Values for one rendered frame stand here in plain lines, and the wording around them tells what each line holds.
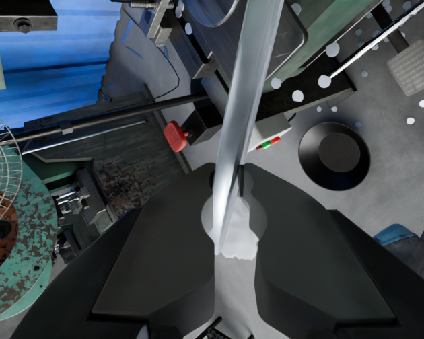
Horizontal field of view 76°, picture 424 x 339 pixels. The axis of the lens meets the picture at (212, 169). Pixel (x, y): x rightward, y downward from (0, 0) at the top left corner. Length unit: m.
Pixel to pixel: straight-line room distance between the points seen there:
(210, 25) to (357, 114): 0.85
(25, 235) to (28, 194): 0.20
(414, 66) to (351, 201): 0.62
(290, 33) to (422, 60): 0.63
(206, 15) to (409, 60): 0.65
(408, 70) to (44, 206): 1.56
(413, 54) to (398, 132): 0.32
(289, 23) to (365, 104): 0.84
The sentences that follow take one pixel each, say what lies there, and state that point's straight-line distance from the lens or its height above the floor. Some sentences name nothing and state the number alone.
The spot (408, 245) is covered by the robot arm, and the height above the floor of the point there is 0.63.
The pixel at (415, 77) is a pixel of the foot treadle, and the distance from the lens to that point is 0.99.
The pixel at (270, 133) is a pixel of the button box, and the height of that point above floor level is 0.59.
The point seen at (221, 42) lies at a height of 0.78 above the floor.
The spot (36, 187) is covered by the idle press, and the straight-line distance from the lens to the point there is 1.61.
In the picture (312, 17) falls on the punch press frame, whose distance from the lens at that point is 0.54.
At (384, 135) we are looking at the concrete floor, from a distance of 1.21.
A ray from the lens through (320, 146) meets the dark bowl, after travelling 1.31.
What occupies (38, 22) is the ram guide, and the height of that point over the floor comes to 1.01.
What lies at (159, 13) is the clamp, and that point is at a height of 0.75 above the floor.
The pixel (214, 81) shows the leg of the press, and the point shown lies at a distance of 0.70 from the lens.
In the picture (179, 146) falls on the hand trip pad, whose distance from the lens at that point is 0.67.
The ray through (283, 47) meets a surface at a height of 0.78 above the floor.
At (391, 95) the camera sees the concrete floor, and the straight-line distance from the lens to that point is 1.17.
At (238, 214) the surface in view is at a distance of 1.64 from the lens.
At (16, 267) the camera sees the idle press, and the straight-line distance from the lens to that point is 1.55.
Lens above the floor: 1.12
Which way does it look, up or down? 37 degrees down
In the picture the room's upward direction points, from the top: 115 degrees counter-clockwise
